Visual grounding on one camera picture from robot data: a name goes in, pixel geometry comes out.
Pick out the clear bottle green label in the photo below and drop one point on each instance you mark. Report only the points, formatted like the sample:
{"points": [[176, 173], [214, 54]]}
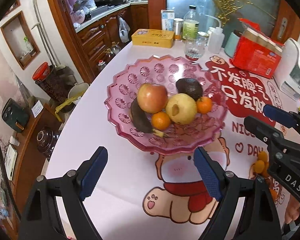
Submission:
{"points": [[190, 23]]}

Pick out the white squeeze bottle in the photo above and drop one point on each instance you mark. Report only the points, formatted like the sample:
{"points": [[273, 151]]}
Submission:
{"points": [[216, 37]]}

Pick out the small mandarin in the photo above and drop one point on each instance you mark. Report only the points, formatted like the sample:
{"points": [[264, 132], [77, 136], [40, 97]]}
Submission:
{"points": [[263, 156], [259, 166]]}

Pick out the black air fryer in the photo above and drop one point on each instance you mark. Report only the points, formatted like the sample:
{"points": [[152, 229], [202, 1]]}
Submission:
{"points": [[15, 116]]}

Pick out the red lidded jar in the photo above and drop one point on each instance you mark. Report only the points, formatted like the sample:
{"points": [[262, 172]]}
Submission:
{"points": [[49, 81]]}

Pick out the dark avocado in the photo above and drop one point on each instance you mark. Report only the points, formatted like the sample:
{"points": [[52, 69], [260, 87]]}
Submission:
{"points": [[191, 87]]}

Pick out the overripe dark banana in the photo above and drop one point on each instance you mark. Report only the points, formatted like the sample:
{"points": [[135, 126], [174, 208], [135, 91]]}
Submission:
{"points": [[141, 122]]}

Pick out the orange mandarin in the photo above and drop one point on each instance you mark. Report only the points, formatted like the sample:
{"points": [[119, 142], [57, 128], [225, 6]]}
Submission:
{"points": [[204, 105], [160, 121]]}

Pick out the pink plastic fruit bowl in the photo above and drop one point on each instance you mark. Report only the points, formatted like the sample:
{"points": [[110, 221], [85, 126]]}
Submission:
{"points": [[166, 71]]}

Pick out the white countertop appliance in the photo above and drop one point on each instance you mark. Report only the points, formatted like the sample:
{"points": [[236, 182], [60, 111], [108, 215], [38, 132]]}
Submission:
{"points": [[287, 74]]}

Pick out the small mandarin top right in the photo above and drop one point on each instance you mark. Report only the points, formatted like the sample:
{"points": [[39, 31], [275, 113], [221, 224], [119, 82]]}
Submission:
{"points": [[263, 156]]}

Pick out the yellow pear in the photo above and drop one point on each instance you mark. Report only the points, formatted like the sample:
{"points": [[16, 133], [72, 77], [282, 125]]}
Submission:
{"points": [[181, 109]]}

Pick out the white blue carton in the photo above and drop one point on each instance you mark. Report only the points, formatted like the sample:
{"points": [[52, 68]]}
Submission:
{"points": [[167, 18]]}

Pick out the small mandarin top left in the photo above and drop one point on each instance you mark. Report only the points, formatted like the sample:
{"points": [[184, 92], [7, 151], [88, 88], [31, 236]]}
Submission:
{"points": [[259, 166]]}

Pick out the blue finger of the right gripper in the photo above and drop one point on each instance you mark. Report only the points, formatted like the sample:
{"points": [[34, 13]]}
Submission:
{"points": [[278, 115]]}

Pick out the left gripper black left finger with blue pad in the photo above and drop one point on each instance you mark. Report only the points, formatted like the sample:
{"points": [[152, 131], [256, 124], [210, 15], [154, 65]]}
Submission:
{"points": [[41, 218]]}

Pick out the white router box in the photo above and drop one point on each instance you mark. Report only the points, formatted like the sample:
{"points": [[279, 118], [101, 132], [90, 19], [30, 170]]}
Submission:
{"points": [[11, 156]]}

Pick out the red apple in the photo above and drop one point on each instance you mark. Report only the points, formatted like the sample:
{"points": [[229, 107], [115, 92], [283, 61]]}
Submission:
{"points": [[152, 98]]}

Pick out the person's right hand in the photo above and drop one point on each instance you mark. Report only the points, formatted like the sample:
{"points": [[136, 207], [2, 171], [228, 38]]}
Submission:
{"points": [[292, 210]]}

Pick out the yellow flat box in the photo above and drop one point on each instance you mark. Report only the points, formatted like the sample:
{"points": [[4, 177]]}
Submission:
{"points": [[153, 38]]}

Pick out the red drink multipack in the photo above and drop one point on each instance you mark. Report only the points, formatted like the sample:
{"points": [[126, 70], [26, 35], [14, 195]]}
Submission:
{"points": [[255, 52]]}

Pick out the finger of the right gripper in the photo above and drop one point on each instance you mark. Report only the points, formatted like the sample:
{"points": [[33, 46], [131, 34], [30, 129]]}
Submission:
{"points": [[263, 131]]}

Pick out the drinking glass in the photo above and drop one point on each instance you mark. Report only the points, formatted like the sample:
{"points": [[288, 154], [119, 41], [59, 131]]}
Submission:
{"points": [[195, 47]]}

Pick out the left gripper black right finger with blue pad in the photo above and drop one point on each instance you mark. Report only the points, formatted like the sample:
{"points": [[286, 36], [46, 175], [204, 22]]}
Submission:
{"points": [[259, 218]]}

